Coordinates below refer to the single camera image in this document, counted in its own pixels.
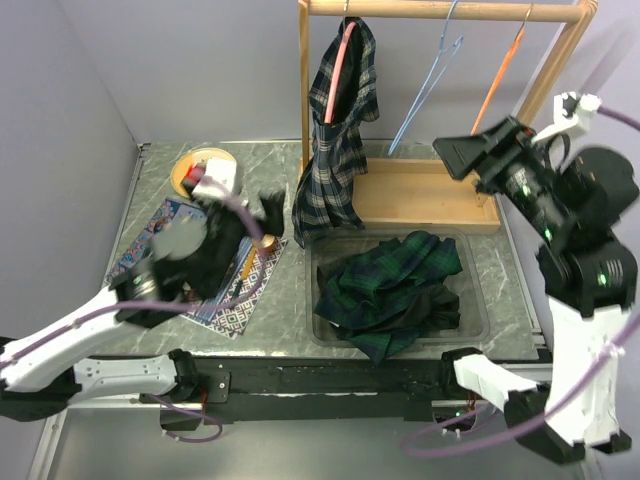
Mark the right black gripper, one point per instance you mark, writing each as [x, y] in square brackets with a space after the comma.
[497, 149]

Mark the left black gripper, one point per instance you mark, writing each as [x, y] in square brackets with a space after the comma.
[272, 222]

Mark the light blue wire hanger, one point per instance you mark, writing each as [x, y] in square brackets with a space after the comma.
[445, 54]

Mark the orange plastic hanger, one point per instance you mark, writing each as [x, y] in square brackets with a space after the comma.
[506, 61]

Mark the green navy plaid skirt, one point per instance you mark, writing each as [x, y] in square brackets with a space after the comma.
[383, 300]

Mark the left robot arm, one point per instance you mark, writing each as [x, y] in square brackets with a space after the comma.
[44, 373]

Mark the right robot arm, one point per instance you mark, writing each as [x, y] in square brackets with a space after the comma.
[590, 282]

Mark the navy beige plaid skirt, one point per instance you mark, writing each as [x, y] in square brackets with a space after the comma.
[324, 195]

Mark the pink hanger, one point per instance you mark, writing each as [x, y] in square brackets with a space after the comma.
[333, 85]

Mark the clear plastic bin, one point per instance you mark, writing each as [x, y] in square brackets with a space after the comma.
[474, 323]

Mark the wooden clothes rack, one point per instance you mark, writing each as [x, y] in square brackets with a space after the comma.
[419, 191]

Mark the dark green pen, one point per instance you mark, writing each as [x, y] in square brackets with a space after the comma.
[235, 293]

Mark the blue patterned placemat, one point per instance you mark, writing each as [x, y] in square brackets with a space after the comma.
[229, 323]

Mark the beige round plate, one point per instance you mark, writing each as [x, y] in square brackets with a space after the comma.
[184, 163]

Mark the copper cup with handle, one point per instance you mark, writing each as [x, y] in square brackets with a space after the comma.
[267, 243]

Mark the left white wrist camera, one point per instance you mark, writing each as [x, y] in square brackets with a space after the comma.
[212, 179]

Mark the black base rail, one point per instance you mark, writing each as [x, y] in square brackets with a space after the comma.
[234, 389]

